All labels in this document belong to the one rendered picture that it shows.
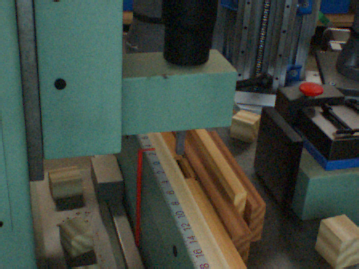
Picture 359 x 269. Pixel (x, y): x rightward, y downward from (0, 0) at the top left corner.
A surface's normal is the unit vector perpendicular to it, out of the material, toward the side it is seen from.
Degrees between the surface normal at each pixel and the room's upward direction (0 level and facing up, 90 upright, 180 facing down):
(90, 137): 90
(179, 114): 90
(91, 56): 90
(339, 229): 0
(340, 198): 90
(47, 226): 0
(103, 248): 0
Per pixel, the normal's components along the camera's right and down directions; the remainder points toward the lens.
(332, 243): -0.92, 0.15
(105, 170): 0.06, -0.87
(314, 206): 0.28, 0.48
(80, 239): 0.60, 0.42
